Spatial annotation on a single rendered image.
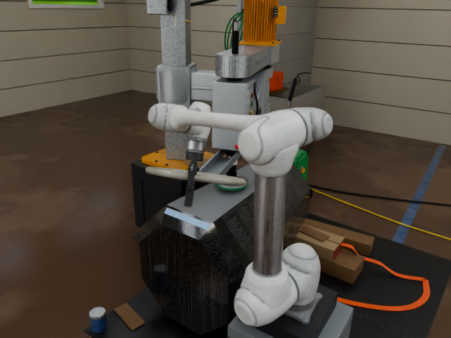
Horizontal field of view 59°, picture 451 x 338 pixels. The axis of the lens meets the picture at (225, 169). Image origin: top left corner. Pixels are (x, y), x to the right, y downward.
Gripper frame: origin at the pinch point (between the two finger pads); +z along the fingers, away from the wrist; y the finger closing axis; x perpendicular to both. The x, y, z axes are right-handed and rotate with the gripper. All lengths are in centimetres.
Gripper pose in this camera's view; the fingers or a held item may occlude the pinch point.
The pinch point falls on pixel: (188, 198)
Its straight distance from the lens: 171.5
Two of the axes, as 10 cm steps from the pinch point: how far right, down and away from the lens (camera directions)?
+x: -9.9, -1.3, 0.0
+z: -1.3, 9.9, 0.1
